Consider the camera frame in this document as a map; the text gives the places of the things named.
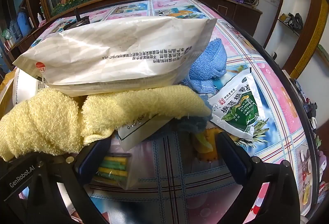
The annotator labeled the white printed medicine packet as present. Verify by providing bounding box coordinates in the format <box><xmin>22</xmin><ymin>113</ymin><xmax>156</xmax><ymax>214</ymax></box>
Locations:
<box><xmin>118</xmin><ymin>114</ymin><xmax>172</xmax><ymax>151</ymax></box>

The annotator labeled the black electric motor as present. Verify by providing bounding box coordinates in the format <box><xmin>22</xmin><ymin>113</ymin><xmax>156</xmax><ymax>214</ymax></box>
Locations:
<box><xmin>64</xmin><ymin>9</ymin><xmax>90</xmax><ymax>30</ymax></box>

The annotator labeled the yellow fluffy towel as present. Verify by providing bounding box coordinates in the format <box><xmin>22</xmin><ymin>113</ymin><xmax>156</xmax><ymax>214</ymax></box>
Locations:
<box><xmin>1</xmin><ymin>85</ymin><xmax>211</xmax><ymax>162</ymax></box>

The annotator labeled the large white striped pouch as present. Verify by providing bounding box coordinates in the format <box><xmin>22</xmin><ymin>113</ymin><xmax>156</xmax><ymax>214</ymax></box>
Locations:
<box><xmin>15</xmin><ymin>16</ymin><xmax>216</xmax><ymax>97</ymax></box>

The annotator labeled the colourful patterned tablecloth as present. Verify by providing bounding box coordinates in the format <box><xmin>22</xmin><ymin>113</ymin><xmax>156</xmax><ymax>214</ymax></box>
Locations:
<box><xmin>1</xmin><ymin>0</ymin><xmax>319</xmax><ymax>223</ymax></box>

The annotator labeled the green white herbal sachet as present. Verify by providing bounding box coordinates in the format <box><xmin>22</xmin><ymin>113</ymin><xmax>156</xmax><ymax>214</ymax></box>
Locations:
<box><xmin>208</xmin><ymin>68</ymin><xmax>265</xmax><ymax>140</ymax></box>

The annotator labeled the blue terry towel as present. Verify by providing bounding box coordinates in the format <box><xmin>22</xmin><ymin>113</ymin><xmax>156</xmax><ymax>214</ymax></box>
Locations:
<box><xmin>181</xmin><ymin>38</ymin><xmax>227</xmax><ymax>94</ymax></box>

